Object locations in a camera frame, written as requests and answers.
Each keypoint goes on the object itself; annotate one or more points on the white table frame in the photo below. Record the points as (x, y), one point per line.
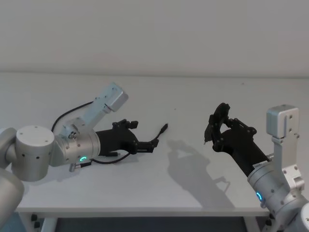
(51, 221)

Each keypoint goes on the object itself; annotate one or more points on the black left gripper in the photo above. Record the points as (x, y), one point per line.
(116, 141)

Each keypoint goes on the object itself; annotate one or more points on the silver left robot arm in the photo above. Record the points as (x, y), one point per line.
(33, 145)

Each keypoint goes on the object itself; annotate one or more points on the black frame clamp knob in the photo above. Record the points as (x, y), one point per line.
(35, 220)
(269, 220)

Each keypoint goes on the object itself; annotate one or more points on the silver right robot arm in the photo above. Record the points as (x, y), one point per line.
(270, 183)

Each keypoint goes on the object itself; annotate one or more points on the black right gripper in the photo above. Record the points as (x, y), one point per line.
(243, 152)

